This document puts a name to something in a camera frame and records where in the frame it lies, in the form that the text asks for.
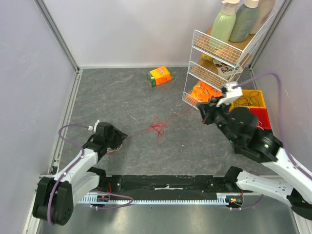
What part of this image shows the red cable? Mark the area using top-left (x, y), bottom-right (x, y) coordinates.
top-left (107, 106), bottom-right (198, 156)

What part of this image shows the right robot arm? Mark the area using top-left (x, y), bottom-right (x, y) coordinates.
top-left (197, 99), bottom-right (312, 220)

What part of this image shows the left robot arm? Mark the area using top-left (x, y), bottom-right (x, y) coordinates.
top-left (32, 120), bottom-right (128, 226)

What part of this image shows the orange purple snack box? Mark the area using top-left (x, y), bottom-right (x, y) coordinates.
top-left (199, 81), bottom-right (222, 99)

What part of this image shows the orange snack box front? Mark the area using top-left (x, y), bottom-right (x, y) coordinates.
top-left (191, 85), bottom-right (211, 102)

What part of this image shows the yellow storage bin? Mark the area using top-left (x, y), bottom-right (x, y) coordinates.
top-left (231, 89), bottom-right (266, 109)

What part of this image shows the white snack pouch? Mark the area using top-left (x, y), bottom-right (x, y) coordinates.
top-left (213, 59), bottom-right (243, 79)

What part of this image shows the red storage bin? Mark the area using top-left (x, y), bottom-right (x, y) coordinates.
top-left (250, 107), bottom-right (272, 129)

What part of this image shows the yellow snack packet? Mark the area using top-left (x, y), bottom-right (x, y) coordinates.
top-left (201, 53), bottom-right (214, 61)

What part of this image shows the orange green snack box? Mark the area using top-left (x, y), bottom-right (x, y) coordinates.
top-left (147, 66), bottom-right (173, 87)

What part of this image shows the light green pump bottle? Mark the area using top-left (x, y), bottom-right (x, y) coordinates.
top-left (209, 0), bottom-right (239, 49)

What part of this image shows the grey green pump bottle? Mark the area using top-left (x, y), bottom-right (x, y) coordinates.
top-left (229, 0), bottom-right (259, 42)

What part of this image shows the beige pink bottle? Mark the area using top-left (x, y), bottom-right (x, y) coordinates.
top-left (249, 0), bottom-right (276, 35)

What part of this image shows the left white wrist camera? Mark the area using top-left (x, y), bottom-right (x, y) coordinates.
top-left (88, 120), bottom-right (100, 132)

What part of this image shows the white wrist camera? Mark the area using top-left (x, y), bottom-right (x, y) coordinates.
top-left (216, 82), bottom-right (243, 107)
top-left (88, 120), bottom-right (100, 132)

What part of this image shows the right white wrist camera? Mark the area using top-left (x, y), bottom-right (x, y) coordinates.
top-left (216, 82), bottom-right (243, 107)

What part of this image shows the white wire shelf rack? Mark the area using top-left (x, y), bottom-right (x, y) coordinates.
top-left (182, 9), bottom-right (276, 107)

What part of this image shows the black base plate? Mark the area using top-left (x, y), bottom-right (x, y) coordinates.
top-left (95, 175), bottom-right (242, 193)

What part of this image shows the slotted cable duct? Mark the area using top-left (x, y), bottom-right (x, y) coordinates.
top-left (78, 193), bottom-right (243, 206)

